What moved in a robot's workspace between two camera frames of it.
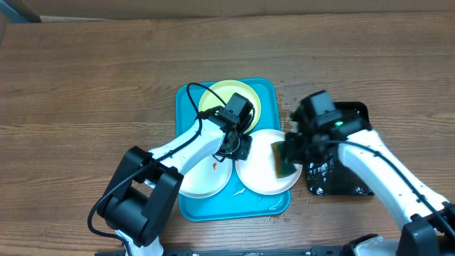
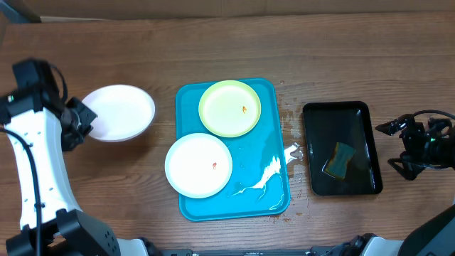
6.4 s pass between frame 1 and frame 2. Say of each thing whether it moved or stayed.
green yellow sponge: moved
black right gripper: moved
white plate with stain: stayed
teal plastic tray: stayed
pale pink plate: moved
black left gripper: moved
